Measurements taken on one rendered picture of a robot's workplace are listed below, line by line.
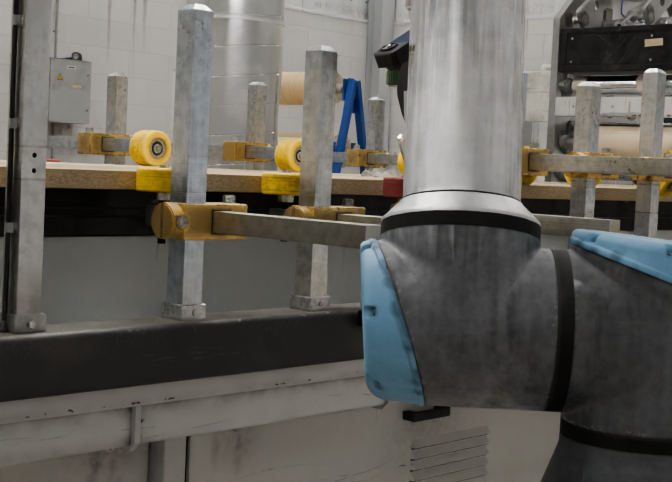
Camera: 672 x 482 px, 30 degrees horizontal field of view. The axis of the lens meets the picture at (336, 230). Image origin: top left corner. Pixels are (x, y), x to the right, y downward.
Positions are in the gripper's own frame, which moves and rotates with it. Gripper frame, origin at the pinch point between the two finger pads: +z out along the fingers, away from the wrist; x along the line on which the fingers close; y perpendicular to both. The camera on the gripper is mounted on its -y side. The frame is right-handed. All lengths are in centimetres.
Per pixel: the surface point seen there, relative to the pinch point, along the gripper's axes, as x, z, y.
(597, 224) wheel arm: -25.2, 11.7, 12.8
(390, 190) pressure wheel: 14.3, 8.5, 10.4
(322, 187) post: 6.1, 8.0, -14.9
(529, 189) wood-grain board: 22, 8, 63
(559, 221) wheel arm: -18.4, 11.6, 12.8
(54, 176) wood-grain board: 22, 8, -52
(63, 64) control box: 715, -63, 421
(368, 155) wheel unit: 114, 2, 115
